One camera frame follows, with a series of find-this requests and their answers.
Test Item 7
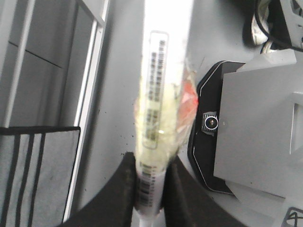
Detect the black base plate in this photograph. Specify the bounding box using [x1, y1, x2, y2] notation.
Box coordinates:
[187, 61, 245, 196]

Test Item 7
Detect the black cable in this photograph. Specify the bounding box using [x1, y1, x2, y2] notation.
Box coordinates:
[254, 0, 303, 52]

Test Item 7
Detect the grey robot base block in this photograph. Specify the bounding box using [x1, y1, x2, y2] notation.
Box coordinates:
[214, 49, 303, 203]

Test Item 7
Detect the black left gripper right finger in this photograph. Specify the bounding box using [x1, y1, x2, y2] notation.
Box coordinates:
[162, 157, 245, 227]

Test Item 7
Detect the white whiteboard marker pen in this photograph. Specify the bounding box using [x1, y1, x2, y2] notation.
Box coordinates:
[134, 0, 197, 227]

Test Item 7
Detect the grey striped fabric bin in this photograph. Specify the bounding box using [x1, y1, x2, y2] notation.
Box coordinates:
[0, 126, 80, 227]

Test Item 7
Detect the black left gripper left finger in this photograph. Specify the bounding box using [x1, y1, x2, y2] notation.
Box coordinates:
[60, 152, 136, 227]

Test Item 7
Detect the grey metal table frame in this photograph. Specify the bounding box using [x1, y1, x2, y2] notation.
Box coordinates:
[0, 0, 110, 223]

